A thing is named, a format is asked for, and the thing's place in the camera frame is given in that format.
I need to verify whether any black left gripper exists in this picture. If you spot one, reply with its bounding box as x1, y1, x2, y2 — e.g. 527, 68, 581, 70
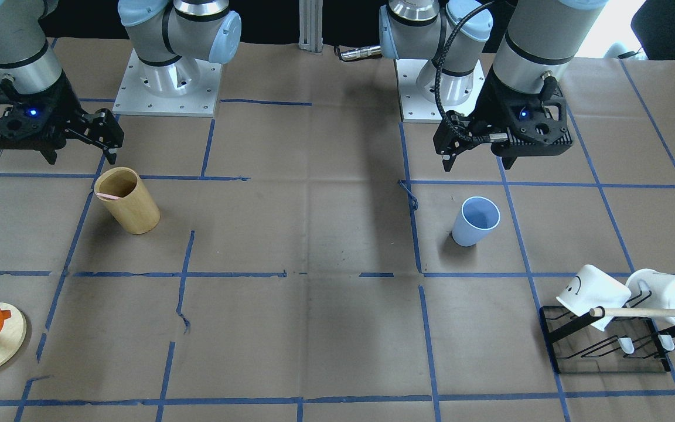
434, 70, 574, 172

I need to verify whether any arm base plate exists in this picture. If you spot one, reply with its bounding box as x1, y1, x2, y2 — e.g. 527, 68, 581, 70
112, 51, 223, 117
394, 59, 485, 124

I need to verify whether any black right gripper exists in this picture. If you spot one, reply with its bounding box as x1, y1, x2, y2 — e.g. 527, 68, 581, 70
0, 74, 124, 165

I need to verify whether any wooden rack handle rod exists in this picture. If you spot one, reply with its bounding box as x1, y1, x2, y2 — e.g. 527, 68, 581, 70
589, 307, 675, 318

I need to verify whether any white smiley face cup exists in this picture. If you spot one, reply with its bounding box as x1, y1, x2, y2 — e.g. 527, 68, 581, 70
555, 264, 630, 316

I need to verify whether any bamboo cylinder holder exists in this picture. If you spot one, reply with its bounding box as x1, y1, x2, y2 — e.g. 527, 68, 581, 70
94, 166, 161, 234

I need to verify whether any black wire cup rack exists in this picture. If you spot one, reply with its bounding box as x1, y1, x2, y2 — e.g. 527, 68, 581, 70
540, 305, 675, 374

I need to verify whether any light blue plastic cup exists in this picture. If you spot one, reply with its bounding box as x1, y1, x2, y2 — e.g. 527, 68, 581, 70
452, 196, 500, 247

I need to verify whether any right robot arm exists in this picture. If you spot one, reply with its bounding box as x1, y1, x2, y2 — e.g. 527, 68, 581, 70
0, 1, 242, 165

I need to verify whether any aluminium frame post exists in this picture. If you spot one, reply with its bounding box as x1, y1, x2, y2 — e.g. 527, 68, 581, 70
298, 0, 323, 55

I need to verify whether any white cup on rack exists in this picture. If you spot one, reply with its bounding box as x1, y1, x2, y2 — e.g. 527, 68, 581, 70
626, 268, 675, 309

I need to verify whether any pink chopstick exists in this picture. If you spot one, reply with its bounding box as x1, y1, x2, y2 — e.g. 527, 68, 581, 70
96, 192, 121, 201

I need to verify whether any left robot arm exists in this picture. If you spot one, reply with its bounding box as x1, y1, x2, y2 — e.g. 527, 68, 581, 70
379, 1, 606, 171

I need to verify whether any wooden mug tree stand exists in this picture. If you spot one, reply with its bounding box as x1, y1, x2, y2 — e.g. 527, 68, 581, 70
0, 302, 28, 367

